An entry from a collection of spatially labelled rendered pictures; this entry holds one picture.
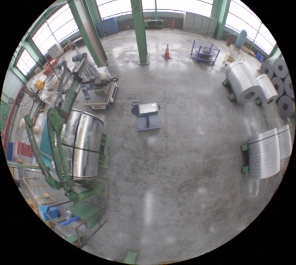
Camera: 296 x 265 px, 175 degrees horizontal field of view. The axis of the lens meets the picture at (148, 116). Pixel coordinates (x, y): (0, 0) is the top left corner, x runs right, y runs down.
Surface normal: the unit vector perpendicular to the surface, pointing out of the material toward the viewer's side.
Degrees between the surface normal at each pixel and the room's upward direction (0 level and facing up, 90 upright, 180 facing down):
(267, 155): 56
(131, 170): 0
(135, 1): 90
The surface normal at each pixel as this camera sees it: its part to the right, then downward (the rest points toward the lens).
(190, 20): -0.04, 0.92
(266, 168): -0.87, -0.23
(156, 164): -0.07, -0.40
